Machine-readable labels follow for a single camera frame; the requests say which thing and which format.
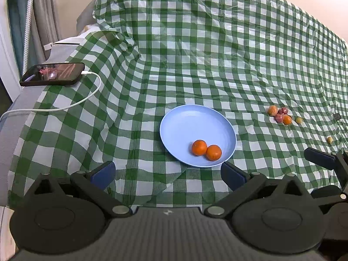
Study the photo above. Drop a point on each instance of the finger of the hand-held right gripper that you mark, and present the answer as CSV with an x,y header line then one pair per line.
x,y
319,157
330,195

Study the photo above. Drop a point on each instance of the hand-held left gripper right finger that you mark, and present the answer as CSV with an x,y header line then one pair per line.
x,y
231,175

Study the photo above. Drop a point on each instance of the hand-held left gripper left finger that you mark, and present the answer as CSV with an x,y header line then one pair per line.
x,y
104,174

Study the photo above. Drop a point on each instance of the yellow-green round fruit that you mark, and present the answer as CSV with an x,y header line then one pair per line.
x,y
299,120
330,139

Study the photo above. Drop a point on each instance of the small orange kumquat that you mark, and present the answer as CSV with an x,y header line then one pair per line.
x,y
287,120

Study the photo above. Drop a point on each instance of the plastic-wrapped orange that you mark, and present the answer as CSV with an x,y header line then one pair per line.
x,y
272,110

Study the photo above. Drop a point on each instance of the light blue plate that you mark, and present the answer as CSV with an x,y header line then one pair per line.
x,y
185,125

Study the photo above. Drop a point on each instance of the orange tangerine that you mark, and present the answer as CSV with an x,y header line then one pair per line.
x,y
213,152
199,147

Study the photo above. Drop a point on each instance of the small dark clip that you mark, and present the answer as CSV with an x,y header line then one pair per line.
x,y
337,116

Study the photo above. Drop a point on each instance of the dark red date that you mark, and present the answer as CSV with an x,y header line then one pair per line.
x,y
284,110

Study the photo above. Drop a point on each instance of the black smartphone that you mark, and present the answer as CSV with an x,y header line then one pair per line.
x,y
54,72

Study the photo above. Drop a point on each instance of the green checkered tablecloth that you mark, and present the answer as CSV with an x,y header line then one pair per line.
x,y
204,46

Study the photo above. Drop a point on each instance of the white flat box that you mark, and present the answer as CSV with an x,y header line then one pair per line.
x,y
65,43

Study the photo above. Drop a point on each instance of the white patterned pole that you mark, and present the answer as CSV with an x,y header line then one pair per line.
x,y
28,27

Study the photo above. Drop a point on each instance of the grey curtain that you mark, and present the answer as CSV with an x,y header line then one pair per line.
x,y
46,11

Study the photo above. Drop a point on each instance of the teal curtain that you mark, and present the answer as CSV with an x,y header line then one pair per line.
x,y
13,5

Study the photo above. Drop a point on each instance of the white door frame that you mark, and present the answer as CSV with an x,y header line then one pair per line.
x,y
5,59

